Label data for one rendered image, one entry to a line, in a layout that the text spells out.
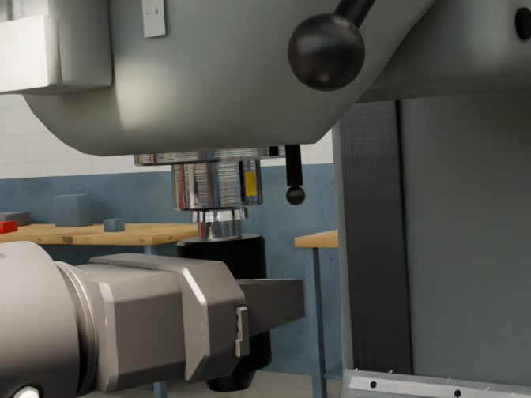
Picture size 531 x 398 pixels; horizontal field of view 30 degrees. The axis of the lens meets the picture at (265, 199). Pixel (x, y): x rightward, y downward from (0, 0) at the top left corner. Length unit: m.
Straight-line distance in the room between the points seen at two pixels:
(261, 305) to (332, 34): 0.18
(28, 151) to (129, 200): 1.02
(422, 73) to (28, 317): 0.27
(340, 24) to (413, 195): 0.52
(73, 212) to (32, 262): 5.88
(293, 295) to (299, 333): 5.18
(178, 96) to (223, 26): 0.04
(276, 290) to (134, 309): 0.09
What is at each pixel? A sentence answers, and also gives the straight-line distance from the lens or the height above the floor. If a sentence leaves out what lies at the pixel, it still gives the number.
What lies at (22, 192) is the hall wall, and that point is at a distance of 7.16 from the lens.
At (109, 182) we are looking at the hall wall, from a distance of 6.52.
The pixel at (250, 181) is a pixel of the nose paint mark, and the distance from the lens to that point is 0.51.
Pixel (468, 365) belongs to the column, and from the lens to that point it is 0.88.
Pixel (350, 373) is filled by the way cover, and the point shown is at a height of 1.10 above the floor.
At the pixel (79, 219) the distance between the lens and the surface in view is 6.29.
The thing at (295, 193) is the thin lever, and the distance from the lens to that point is 0.49.
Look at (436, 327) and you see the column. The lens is 0.89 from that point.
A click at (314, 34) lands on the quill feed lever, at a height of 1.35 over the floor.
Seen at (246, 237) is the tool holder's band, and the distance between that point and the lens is 0.52.
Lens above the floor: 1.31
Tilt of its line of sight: 3 degrees down
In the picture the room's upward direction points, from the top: 4 degrees counter-clockwise
